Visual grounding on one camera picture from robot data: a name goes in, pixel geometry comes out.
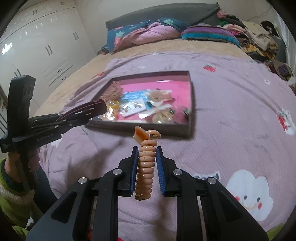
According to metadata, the maroon snap hair clip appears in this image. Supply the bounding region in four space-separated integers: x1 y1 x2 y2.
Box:
56 99 107 122

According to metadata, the yellow ring hair tie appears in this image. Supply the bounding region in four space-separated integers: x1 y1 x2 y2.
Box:
105 99 121 120

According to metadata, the brown dotted fabric bow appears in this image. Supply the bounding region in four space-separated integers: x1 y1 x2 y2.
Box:
101 81 123 102

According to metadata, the orange spiral hair clip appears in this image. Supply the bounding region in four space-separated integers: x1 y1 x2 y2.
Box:
133 126 161 201

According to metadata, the green striped sleeve forearm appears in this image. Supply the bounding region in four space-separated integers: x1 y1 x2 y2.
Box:
1 158 43 240

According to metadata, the person's left hand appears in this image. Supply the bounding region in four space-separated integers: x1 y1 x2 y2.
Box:
4 148 41 183

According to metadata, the tan bed sheet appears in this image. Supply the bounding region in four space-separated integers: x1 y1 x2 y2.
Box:
35 39 251 116

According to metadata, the blue printed card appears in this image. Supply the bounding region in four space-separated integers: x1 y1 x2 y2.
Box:
119 90 152 118

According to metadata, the white wardrobe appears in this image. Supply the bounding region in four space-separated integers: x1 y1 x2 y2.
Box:
1 1 96 115

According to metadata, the lilac strawberry print blanket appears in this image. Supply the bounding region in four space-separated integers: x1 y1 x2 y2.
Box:
40 52 295 240

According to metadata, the dark purple shallow box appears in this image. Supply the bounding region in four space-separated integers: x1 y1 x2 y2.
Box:
88 71 194 138

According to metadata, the navy pink floral quilt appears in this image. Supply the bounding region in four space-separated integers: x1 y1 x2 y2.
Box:
101 18 187 55

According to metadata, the bag of clothes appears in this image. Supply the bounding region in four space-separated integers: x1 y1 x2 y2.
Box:
264 59 293 81

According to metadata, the purple teal striped pillow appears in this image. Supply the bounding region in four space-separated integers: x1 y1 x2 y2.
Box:
181 25 240 47

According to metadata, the dark grey headboard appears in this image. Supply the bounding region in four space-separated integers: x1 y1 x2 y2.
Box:
105 3 220 30

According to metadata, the pile of clothes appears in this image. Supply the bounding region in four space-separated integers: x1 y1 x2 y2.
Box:
217 10 287 62

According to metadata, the white curtain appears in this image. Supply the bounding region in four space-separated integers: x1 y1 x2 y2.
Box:
275 13 296 75

